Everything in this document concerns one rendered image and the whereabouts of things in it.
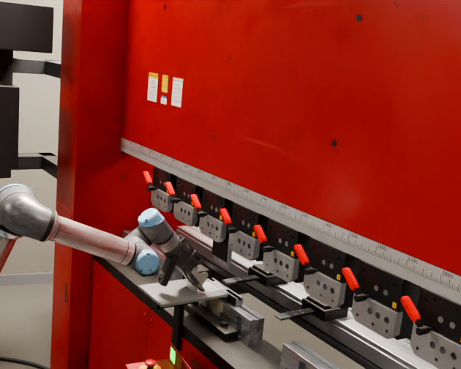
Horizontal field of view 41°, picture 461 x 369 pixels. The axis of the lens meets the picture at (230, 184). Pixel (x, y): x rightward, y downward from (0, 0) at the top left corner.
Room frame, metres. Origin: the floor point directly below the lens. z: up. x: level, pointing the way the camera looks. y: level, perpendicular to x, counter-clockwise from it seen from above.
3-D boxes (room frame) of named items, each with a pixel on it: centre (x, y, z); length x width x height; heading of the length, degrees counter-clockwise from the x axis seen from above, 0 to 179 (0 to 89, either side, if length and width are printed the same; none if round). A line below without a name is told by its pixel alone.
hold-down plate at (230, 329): (2.09, 0.03, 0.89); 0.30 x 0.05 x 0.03; 34
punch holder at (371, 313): (1.52, -0.43, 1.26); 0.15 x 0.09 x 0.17; 34
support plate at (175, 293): (2.07, 0.13, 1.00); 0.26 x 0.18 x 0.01; 124
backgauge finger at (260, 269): (2.25, -0.12, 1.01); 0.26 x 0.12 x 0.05; 124
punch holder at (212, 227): (2.18, 0.02, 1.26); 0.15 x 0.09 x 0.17; 34
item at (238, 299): (2.13, -0.01, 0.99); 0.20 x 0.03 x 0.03; 34
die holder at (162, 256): (2.61, 0.32, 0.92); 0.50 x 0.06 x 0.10; 34
